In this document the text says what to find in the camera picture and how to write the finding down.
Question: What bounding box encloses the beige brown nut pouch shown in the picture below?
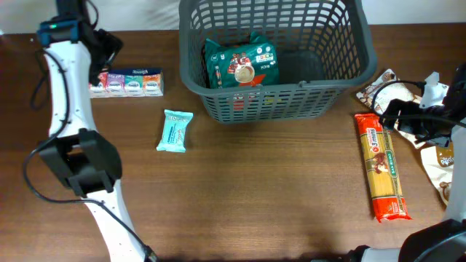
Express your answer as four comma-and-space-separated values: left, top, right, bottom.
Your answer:
420, 143, 454, 205

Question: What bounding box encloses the multicolour tissue multipack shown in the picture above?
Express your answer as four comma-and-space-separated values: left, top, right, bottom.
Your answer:
88, 68, 164, 98

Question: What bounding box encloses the light blue snack bar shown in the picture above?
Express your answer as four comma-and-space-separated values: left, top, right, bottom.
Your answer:
156, 109, 194, 153

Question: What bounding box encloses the green Nescafe coffee bag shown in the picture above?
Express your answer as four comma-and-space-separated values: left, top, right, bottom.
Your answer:
205, 32, 280, 89

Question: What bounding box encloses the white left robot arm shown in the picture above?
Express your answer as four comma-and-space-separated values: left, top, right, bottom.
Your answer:
30, 0, 158, 261

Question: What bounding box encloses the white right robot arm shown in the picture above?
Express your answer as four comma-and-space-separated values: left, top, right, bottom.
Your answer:
343, 65, 465, 262

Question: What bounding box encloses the orange San Remo spaghetti pack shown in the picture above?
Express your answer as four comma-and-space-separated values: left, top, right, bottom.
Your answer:
355, 114, 411, 223

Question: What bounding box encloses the grey plastic basket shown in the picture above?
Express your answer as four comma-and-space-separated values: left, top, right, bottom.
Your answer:
178, 0, 377, 124

